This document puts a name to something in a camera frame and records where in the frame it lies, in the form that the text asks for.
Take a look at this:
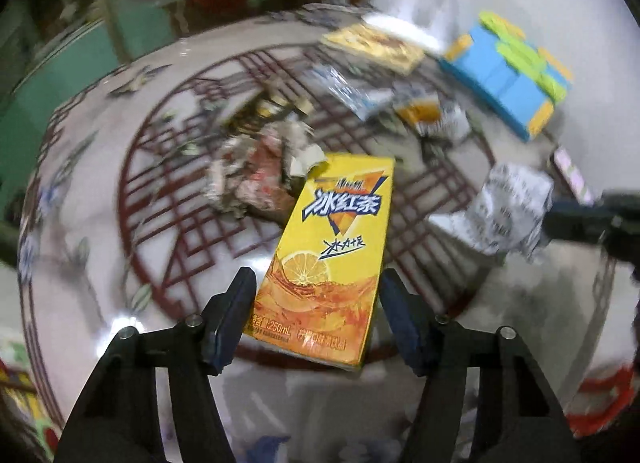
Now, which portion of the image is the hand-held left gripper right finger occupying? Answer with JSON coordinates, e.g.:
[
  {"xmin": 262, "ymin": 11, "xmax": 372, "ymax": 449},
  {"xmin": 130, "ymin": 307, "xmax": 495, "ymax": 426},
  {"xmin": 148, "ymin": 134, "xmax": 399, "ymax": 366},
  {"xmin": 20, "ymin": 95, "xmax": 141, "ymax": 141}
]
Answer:
[{"xmin": 379, "ymin": 268, "xmax": 583, "ymax": 463}]

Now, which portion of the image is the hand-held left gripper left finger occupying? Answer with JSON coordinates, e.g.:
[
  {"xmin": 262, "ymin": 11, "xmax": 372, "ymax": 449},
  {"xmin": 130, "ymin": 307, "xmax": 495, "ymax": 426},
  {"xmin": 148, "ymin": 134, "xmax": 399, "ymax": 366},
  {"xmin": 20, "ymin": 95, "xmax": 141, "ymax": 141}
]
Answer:
[{"xmin": 59, "ymin": 267, "xmax": 258, "ymax": 463}]

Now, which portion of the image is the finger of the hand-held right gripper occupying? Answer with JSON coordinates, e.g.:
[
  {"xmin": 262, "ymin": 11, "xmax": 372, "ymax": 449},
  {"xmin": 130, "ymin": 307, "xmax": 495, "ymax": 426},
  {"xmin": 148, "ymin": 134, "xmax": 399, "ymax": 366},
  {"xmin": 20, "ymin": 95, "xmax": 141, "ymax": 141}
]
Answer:
[{"xmin": 542, "ymin": 190, "xmax": 640, "ymax": 264}]

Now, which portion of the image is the printed paper ball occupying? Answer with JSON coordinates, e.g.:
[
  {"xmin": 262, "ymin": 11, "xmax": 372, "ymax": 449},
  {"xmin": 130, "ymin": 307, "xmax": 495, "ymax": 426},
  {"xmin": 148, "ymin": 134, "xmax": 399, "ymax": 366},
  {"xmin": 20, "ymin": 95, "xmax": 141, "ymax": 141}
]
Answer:
[{"xmin": 429, "ymin": 162, "xmax": 555, "ymax": 265}]

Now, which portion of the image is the yellow tea carton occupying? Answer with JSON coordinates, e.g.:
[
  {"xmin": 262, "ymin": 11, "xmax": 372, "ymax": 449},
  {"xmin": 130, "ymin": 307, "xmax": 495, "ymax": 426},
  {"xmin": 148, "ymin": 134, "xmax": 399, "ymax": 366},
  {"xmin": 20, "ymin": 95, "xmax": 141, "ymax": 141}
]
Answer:
[{"xmin": 241, "ymin": 153, "xmax": 397, "ymax": 372}]

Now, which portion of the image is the pink white small packet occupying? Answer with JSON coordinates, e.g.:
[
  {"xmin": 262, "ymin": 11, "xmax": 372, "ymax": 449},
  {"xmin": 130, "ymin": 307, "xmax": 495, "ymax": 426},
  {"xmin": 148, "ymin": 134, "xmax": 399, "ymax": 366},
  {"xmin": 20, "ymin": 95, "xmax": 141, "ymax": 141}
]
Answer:
[{"xmin": 551, "ymin": 144, "xmax": 597, "ymax": 205}]

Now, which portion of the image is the red and white crumpled wrapper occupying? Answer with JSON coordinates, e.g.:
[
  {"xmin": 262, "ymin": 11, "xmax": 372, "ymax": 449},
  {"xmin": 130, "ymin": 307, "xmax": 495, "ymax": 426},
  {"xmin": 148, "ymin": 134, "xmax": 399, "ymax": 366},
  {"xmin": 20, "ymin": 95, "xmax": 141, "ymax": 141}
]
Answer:
[{"xmin": 206, "ymin": 119, "xmax": 328, "ymax": 218}]

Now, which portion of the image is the blue green yellow box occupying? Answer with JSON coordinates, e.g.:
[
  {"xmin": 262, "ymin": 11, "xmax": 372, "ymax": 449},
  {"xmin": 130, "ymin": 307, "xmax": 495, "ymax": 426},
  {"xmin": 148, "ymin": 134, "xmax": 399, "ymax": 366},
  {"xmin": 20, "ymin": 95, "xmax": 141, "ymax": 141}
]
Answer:
[{"xmin": 439, "ymin": 10, "xmax": 574, "ymax": 142}]

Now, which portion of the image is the orange and white sachet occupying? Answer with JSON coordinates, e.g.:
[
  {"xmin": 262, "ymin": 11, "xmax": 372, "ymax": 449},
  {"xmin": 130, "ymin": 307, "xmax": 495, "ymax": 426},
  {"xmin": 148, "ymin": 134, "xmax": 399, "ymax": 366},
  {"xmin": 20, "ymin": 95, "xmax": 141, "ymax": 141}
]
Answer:
[{"xmin": 394, "ymin": 92, "xmax": 472, "ymax": 145}]

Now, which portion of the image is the red stool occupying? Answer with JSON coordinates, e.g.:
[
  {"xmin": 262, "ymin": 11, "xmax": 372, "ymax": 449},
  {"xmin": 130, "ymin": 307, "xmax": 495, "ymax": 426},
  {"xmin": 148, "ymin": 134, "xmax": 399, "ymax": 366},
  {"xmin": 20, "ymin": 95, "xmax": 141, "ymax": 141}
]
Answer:
[{"xmin": 569, "ymin": 365, "xmax": 638, "ymax": 440}]

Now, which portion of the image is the gold and black wrapper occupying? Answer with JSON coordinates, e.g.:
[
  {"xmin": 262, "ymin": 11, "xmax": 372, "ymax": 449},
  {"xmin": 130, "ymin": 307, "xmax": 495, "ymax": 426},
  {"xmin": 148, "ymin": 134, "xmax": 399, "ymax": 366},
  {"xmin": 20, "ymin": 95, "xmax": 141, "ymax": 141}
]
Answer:
[{"xmin": 234, "ymin": 87, "xmax": 312, "ymax": 130}]

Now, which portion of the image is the blue and white wrapper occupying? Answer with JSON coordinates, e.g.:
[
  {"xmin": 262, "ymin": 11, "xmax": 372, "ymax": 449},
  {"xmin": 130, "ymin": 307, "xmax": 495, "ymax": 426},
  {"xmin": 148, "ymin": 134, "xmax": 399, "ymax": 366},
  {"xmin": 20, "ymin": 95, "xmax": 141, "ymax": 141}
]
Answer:
[{"xmin": 309, "ymin": 62, "xmax": 397, "ymax": 120}]

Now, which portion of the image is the white desk lamp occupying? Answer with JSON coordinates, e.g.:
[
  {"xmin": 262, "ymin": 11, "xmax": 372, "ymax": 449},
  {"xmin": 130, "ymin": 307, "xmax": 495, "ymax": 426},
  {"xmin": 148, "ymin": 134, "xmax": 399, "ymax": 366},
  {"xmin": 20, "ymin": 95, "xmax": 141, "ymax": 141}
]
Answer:
[{"xmin": 362, "ymin": 0, "xmax": 447, "ymax": 55}]

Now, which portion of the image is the yellow flat packet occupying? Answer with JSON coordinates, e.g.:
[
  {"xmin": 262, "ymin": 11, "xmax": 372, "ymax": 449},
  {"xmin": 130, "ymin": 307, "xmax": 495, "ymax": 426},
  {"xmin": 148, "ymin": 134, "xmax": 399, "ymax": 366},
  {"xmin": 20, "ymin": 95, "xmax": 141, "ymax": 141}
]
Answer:
[{"xmin": 321, "ymin": 22, "xmax": 427, "ymax": 77}]

